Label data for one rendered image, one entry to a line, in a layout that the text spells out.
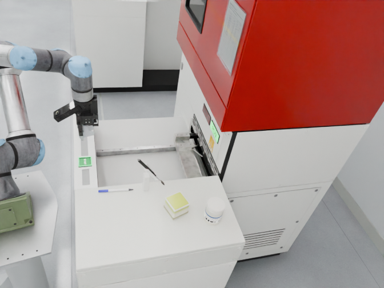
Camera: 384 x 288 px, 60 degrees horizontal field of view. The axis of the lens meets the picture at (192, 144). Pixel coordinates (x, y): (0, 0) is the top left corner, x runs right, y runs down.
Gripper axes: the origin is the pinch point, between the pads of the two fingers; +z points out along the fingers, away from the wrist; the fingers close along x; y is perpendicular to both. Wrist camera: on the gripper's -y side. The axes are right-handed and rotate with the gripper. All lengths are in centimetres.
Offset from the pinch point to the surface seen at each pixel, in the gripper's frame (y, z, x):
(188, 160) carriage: 50, 22, 3
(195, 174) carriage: 51, 22, -6
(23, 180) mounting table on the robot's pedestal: -26.5, 28.7, 5.4
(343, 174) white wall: 207, 93, 39
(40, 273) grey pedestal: -25, 73, -17
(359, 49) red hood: 100, -49, -15
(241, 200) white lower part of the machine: 75, 35, -16
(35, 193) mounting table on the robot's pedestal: -21.0, 28.6, -3.1
